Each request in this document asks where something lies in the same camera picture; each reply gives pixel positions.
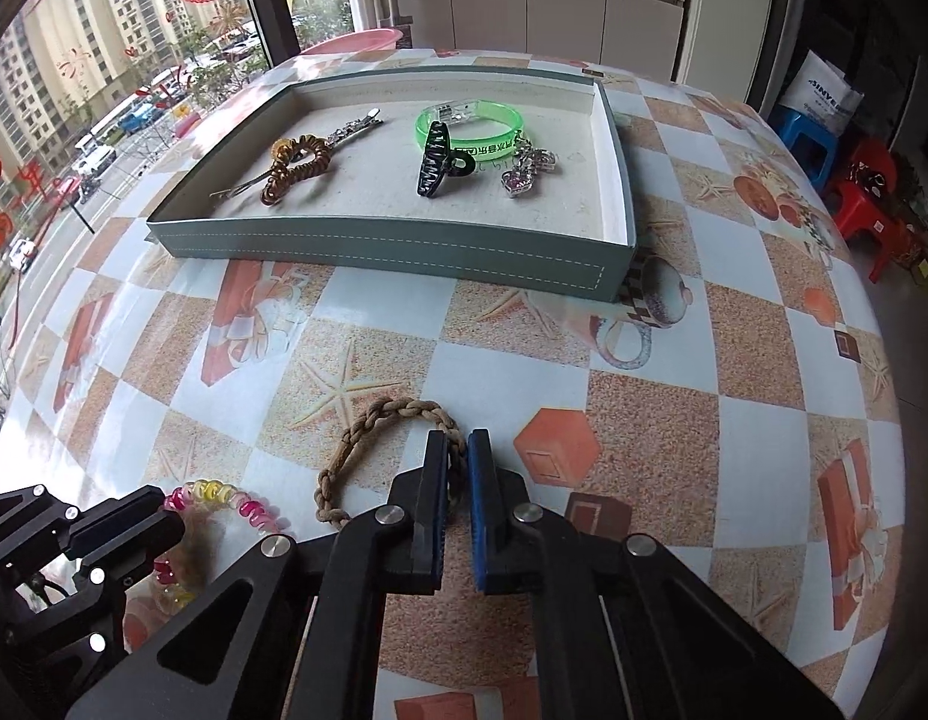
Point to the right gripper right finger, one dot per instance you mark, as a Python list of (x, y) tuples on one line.
[(622, 629)]

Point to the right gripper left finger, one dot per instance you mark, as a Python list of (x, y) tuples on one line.
[(293, 629)]

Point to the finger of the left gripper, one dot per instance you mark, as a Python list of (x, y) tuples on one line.
[(31, 513), (124, 537)]

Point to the silver heart pendant charm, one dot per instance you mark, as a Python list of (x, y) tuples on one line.
[(519, 180)]

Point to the silver heart brooch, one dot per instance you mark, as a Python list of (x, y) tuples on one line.
[(533, 160)]

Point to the silver barrette hair clip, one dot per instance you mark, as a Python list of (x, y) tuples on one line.
[(352, 129)]

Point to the black claw hair clip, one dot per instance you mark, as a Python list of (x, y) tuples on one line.
[(439, 157)]

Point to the green translucent bangle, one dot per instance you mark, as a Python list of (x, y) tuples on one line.
[(487, 130)]

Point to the beige hair clip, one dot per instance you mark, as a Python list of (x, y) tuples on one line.
[(225, 193)]

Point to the green shallow tray box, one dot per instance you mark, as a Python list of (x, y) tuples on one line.
[(358, 205)]

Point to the red plastic child chair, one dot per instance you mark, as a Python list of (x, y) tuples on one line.
[(863, 192)]

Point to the blue plastic stool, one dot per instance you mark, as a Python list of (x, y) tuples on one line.
[(812, 145)]

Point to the pink plastic basin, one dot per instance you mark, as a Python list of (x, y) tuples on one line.
[(370, 40)]

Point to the white shopping bag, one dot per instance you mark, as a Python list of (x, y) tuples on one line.
[(820, 91)]

